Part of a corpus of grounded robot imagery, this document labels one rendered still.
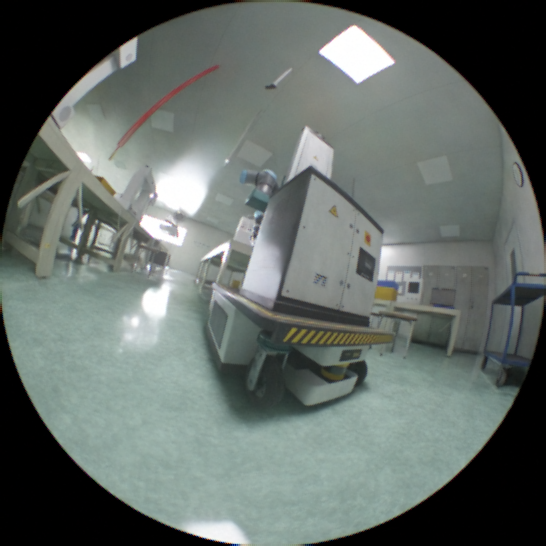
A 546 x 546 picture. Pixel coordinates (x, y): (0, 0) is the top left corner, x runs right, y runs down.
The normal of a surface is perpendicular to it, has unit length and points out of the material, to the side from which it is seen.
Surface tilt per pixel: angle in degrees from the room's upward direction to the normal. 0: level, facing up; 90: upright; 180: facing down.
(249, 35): 180
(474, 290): 90
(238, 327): 90
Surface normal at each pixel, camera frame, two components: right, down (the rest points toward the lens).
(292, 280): 0.46, 0.03
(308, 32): -0.27, 0.96
